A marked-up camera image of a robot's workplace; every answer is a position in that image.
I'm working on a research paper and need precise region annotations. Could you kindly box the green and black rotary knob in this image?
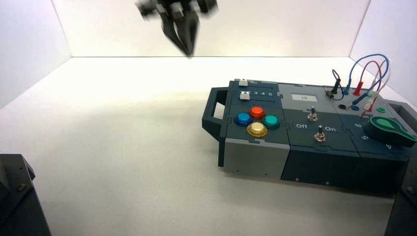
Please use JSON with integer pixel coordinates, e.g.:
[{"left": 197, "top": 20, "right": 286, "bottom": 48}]
[{"left": 364, "top": 117, "right": 417, "bottom": 148}]

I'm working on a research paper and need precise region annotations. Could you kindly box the red jumper cable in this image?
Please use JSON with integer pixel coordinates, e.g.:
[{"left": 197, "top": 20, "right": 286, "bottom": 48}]
[{"left": 353, "top": 60, "right": 383, "bottom": 113}]

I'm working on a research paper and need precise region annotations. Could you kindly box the yellow round push button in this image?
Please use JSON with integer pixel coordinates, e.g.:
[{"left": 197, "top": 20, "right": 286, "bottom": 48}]
[{"left": 246, "top": 122, "right": 268, "bottom": 139}]

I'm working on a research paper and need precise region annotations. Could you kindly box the teal round push button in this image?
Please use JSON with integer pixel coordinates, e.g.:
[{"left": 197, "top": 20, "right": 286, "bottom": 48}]
[{"left": 262, "top": 115, "right": 281, "bottom": 130}]

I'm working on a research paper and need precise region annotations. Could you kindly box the orange round push button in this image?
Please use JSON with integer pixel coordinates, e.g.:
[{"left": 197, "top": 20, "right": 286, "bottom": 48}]
[{"left": 249, "top": 106, "right": 266, "bottom": 120}]

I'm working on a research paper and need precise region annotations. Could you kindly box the small white display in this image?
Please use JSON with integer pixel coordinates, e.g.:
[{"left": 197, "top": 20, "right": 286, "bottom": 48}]
[{"left": 291, "top": 94, "right": 318, "bottom": 103}]

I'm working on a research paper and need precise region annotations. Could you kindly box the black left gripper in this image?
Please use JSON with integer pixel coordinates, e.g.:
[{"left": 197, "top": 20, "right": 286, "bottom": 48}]
[{"left": 135, "top": 0, "right": 218, "bottom": 58}]

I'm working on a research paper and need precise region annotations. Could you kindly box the blue jumper cable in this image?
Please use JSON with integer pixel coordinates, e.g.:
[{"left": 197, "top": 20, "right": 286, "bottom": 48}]
[{"left": 342, "top": 54, "right": 390, "bottom": 112}]

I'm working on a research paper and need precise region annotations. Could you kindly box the black jumper cable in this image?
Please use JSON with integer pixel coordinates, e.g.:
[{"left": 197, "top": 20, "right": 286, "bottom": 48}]
[{"left": 327, "top": 69, "right": 345, "bottom": 101}]

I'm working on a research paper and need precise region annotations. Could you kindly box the white jumper cable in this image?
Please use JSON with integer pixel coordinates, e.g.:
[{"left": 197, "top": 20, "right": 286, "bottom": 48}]
[{"left": 359, "top": 59, "right": 391, "bottom": 117}]

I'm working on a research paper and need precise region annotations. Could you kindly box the blue round push button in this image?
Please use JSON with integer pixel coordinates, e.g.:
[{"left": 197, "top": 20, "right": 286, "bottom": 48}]
[{"left": 234, "top": 113, "right": 253, "bottom": 127}]

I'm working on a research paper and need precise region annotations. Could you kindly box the grey and teal task box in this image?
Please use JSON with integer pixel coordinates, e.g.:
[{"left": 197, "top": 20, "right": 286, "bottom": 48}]
[{"left": 202, "top": 79, "right": 417, "bottom": 196}]

